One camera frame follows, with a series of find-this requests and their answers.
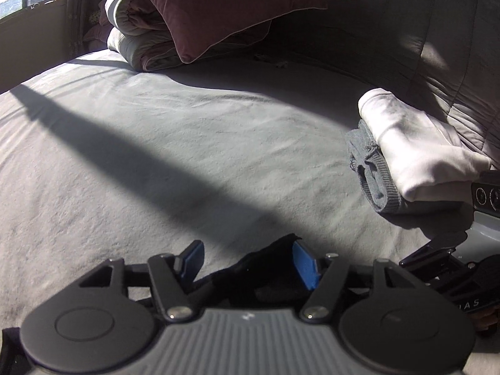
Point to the maroon pillow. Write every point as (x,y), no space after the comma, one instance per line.
(218,4)

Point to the grey quilted headboard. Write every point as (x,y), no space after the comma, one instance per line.
(410,15)

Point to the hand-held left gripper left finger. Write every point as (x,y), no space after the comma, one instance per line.
(193,261)

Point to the pink pillow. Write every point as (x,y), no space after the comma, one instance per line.
(97,31)

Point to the folded white garment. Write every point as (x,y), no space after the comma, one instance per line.
(414,148)

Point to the patterned curtain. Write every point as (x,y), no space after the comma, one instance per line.
(76,7)

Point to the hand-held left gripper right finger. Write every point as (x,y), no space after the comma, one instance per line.
(306,265)

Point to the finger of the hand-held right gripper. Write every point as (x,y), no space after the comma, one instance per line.
(433,265)
(449,242)

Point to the folded grey garment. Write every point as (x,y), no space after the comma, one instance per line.
(375,179)

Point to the person's right hand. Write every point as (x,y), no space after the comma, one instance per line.
(488,322)

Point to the folded white quilt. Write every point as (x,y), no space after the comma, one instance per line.
(132,39)

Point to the black t-shirt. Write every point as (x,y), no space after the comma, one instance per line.
(258,277)

